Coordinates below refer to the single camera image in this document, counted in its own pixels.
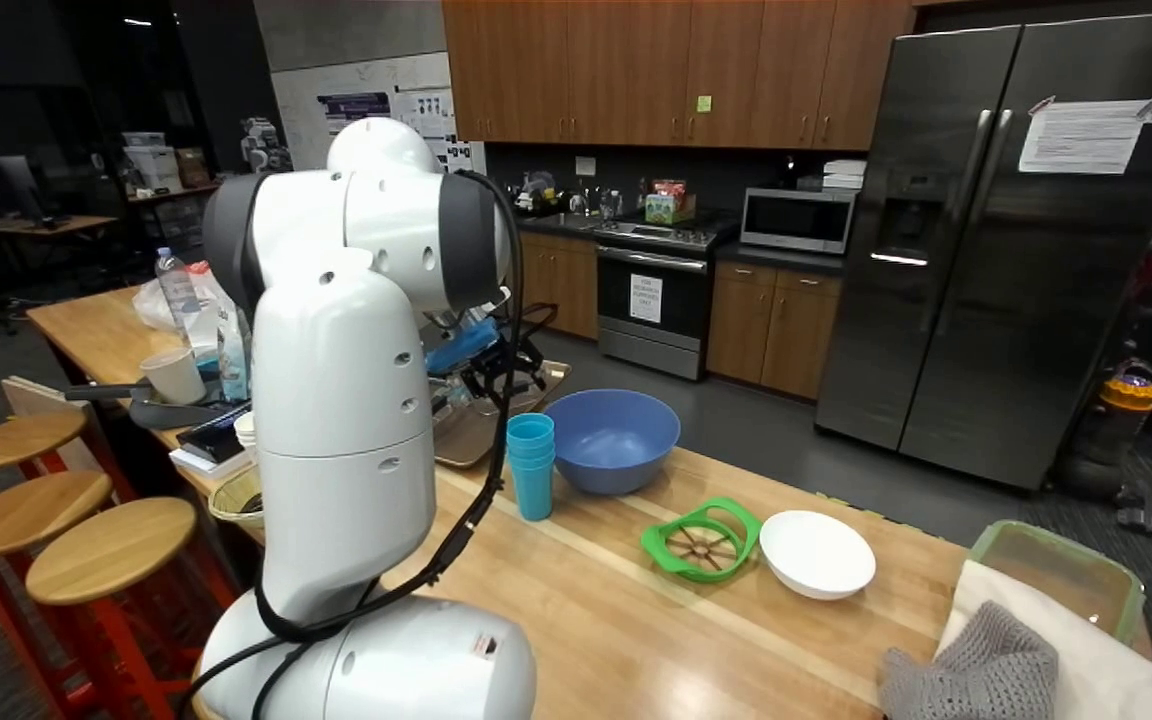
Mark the white paper bowl stack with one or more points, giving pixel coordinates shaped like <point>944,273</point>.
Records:
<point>246,430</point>

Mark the round wooden stool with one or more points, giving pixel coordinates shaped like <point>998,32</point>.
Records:
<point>16,438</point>
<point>111,545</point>
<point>23,513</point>

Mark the black flat phone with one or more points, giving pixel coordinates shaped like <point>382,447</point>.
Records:
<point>208,443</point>

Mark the clear water bottle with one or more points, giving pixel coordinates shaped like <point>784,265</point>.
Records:
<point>175,287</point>

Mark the blue wrist camera block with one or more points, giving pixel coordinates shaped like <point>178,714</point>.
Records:
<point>462,345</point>

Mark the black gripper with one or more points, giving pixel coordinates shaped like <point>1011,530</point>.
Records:
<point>503,362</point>

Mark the green rimmed clear container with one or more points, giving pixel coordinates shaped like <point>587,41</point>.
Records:
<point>1070,561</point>

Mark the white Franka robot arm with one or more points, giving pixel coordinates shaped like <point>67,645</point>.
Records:
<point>339,443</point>

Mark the white paper sheet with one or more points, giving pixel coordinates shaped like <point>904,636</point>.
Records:
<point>1081,138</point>

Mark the brown wooden upper cabinets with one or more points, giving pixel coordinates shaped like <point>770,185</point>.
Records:
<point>671,66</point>

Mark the clear glass plate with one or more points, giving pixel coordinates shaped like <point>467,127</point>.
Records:
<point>238,507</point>

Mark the yellow vacuum cleaner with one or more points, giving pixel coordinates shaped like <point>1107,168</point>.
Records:
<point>1127,401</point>

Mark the stainless steel refrigerator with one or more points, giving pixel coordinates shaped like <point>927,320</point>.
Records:
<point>1003,265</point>

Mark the white cloth towel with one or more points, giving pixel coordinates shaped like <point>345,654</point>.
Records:
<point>1108,674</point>

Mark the white paper cup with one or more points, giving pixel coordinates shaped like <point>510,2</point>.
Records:
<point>178,379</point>

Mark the large blue plastic bowl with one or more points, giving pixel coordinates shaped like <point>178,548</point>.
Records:
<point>613,447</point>

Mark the silver microwave oven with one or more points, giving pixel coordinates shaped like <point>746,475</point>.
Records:
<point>789,221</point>

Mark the white wall poster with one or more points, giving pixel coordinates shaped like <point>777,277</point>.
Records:
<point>388,107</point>

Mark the metal baking tray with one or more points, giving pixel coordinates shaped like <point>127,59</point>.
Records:
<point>471,432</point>

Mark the black kitchen oven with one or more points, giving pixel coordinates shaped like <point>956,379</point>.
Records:
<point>651,300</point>

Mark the green cabinet sticker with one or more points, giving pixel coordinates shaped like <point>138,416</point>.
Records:
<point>701,107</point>

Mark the brown cabinet beside sink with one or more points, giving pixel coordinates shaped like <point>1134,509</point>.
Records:
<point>558,281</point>

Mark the grey knitted cloth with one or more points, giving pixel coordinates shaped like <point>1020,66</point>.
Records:
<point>971,665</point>

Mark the small white bowl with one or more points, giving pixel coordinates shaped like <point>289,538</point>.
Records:
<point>816,552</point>

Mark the brown wooden lower cabinet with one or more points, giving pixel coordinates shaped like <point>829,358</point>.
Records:
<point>770,325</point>

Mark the teal plastic cup stack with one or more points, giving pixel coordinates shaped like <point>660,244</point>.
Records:
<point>530,475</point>

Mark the colourful snack box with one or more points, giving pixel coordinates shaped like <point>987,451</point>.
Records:
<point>665,201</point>

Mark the green apple slicer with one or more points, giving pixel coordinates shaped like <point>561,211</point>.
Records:
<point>660,545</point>

